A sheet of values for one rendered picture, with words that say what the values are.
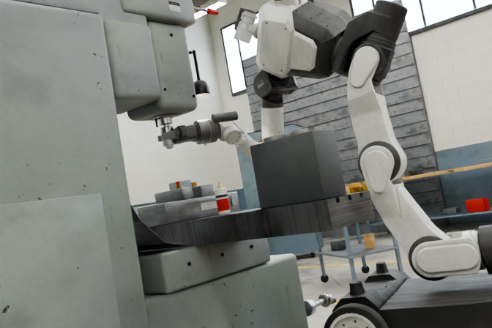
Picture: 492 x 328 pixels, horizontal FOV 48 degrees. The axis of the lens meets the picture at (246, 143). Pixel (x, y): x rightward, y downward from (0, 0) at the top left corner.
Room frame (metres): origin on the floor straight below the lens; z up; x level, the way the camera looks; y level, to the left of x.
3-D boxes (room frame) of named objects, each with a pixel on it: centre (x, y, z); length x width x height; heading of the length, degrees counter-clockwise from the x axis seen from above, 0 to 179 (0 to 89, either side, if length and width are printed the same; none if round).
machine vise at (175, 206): (1.98, 0.23, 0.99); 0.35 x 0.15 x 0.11; 138
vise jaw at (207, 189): (2.00, 0.22, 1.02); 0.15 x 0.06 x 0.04; 48
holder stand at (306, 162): (1.59, -0.13, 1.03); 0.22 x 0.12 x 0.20; 51
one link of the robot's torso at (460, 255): (1.86, -0.59, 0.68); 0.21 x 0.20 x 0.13; 64
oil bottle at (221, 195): (1.84, 0.11, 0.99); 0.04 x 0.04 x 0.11
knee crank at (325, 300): (2.28, -0.18, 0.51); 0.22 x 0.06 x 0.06; 140
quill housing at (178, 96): (1.97, 0.27, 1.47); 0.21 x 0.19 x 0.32; 50
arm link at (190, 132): (2.01, 0.19, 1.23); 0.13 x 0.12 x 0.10; 24
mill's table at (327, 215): (1.93, 0.22, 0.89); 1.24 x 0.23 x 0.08; 50
